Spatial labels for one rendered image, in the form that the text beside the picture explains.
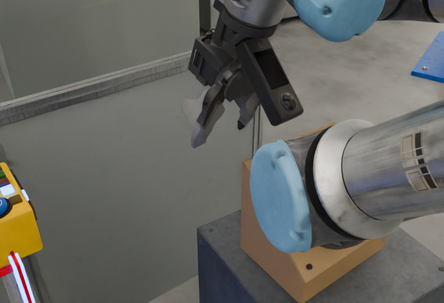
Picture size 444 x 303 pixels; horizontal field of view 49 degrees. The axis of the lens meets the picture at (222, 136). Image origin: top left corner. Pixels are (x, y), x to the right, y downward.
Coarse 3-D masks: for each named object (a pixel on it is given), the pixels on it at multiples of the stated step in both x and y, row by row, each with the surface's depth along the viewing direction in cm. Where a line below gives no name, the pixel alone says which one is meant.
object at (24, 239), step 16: (0, 192) 80; (16, 192) 80; (16, 208) 77; (0, 224) 74; (16, 224) 76; (32, 224) 78; (0, 240) 75; (16, 240) 77; (32, 240) 79; (0, 256) 77
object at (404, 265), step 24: (216, 240) 81; (408, 240) 81; (216, 264) 80; (240, 264) 76; (360, 264) 76; (384, 264) 76; (408, 264) 76; (432, 264) 76; (216, 288) 83; (240, 288) 74; (264, 288) 72; (336, 288) 72; (360, 288) 72; (384, 288) 72; (408, 288) 72; (432, 288) 72
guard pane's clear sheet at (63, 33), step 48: (0, 0) 107; (48, 0) 113; (96, 0) 120; (144, 0) 127; (192, 0) 136; (0, 48) 111; (48, 48) 118; (96, 48) 125; (144, 48) 134; (192, 48) 144; (0, 96) 116
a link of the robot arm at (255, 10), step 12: (228, 0) 59; (240, 0) 57; (252, 0) 56; (264, 0) 56; (276, 0) 56; (228, 12) 60; (240, 12) 58; (252, 12) 57; (264, 12) 57; (276, 12) 58; (252, 24) 58; (264, 24) 58
